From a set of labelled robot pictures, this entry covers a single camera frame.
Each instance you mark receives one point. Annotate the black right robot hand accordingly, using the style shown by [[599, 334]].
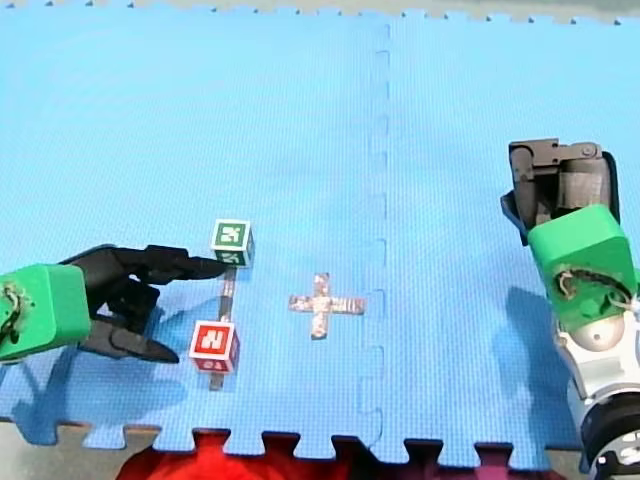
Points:
[[555, 180]]

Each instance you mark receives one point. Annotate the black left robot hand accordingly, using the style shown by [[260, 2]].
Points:
[[125, 295]]

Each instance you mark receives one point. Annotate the red cube white marks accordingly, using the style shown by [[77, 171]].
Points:
[[214, 345]]

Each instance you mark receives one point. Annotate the green cube white marks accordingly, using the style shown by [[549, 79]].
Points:
[[231, 242]]

